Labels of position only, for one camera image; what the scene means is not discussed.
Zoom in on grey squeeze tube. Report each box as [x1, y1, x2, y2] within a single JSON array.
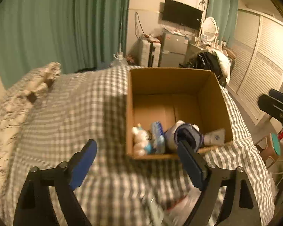
[[202, 128, 225, 146]]

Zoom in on white blue round bottle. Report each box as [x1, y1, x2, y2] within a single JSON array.
[[165, 120, 202, 153]]

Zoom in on brown stool teal seat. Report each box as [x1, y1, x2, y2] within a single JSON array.
[[255, 133, 281, 169]]

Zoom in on white louvered wardrobe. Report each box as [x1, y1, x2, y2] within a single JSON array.
[[228, 9, 283, 125]]

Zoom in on clear plastic bag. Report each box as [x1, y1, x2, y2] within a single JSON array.
[[167, 187, 201, 226]]

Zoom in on blue white packet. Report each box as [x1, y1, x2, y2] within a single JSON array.
[[151, 121, 165, 155]]

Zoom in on grey checkered bed sheet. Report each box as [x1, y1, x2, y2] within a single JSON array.
[[0, 64, 276, 226]]

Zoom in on brown cardboard box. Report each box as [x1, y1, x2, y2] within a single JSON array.
[[126, 67, 233, 160]]

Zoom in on patterned white pillow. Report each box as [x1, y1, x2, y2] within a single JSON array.
[[0, 62, 61, 210]]

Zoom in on white oval vanity mirror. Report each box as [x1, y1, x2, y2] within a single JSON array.
[[200, 16, 218, 42]]

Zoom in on clear water bottle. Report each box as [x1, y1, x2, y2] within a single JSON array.
[[110, 43, 129, 67]]

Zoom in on green curtain right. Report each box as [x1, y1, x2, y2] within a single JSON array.
[[206, 0, 239, 47]]

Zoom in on green curtain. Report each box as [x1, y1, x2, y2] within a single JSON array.
[[206, 0, 239, 47], [0, 0, 129, 88]]

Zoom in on small silver refrigerator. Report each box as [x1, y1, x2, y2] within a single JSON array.
[[159, 32, 189, 67]]

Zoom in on white suitcase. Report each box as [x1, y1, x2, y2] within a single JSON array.
[[138, 37, 161, 67]]

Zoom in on green curtain left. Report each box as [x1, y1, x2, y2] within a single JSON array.
[[0, 0, 129, 88]]

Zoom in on black wall television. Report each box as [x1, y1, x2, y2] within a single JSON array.
[[162, 0, 202, 31]]

